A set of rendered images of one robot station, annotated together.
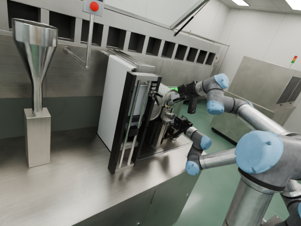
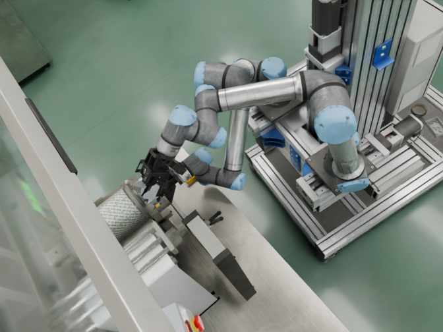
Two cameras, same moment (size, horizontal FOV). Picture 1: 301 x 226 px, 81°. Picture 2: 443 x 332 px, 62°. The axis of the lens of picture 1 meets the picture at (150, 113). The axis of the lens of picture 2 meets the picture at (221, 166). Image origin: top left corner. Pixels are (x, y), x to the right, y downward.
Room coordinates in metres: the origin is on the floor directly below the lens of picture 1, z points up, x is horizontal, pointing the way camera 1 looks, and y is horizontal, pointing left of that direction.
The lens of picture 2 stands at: (0.49, 0.35, 2.35)
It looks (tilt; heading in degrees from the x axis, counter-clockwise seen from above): 59 degrees down; 297
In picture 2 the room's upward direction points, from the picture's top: 23 degrees counter-clockwise
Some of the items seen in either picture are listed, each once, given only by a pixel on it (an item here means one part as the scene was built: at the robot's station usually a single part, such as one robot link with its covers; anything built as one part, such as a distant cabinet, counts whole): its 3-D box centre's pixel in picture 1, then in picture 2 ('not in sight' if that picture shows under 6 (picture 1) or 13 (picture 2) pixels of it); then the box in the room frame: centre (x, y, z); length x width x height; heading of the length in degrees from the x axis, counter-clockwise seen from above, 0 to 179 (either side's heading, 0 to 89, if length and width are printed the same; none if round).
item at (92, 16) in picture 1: (89, 42); not in sight; (0.72, 0.31, 1.51); 0.02 x 0.02 x 0.20
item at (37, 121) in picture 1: (37, 109); not in sight; (0.65, 0.48, 1.19); 0.14 x 0.14 x 0.57
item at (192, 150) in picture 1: (195, 154); (206, 174); (0.92, -0.33, 1.01); 0.11 x 0.08 x 0.11; 167
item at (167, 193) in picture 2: (182, 125); (164, 184); (1.05, -0.23, 1.12); 0.12 x 0.08 x 0.09; 45
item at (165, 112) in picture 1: (162, 129); (168, 220); (1.03, -0.11, 1.05); 0.06 x 0.05 x 0.31; 45
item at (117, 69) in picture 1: (111, 103); (157, 313); (0.96, 0.24, 1.17); 0.34 x 0.05 x 0.54; 45
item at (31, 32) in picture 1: (36, 32); not in sight; (0.65, 0.48, 1.50); 0.14 x 0.14 x 0.06
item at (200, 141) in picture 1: (201, 140); (197, 161); (0.93, -0.34, 1.11); 0.11 x 0.08 x 0.09; 45
